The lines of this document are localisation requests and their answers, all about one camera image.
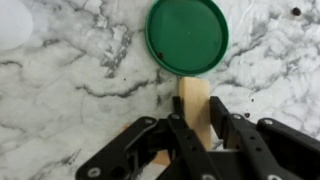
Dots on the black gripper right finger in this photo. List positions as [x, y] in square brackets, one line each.
[266, 150]

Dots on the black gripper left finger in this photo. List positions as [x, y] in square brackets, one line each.
[186, 146]

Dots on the pale wooden plank toy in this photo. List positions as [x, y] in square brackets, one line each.
[196, 106]

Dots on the green plastic lid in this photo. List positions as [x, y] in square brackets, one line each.
[186, 36]

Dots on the small white plastic cup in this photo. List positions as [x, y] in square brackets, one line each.
[13, 23]

